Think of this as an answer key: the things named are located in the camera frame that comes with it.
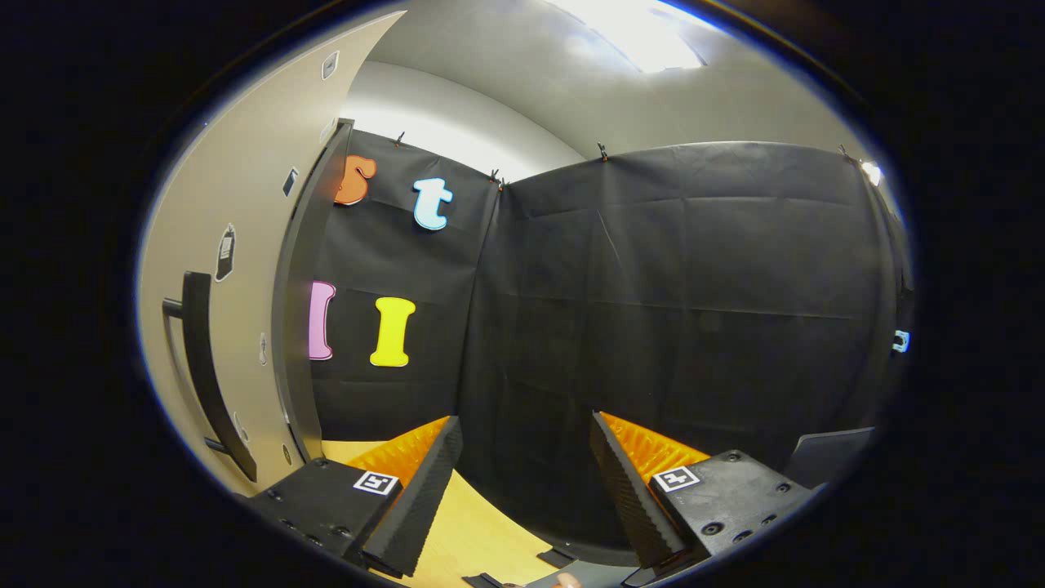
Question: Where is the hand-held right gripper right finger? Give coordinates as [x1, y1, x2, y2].
[589, 410, 819, 572]

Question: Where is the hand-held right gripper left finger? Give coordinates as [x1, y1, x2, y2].
[243, 416, 465, 580]

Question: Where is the grey cabinet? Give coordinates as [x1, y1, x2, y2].
[271, 118, 357, 463]

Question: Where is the black cabinet door handle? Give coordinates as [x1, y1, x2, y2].
[161, 270, 259, 483]

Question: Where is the beige cabinet door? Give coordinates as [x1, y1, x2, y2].
[137, 10, 409, 497]

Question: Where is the black backdrop cloth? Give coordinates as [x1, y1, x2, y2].
[309, 128, 912, 566]

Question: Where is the grey chair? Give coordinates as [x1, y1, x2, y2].
[782, 425, 877, 492]

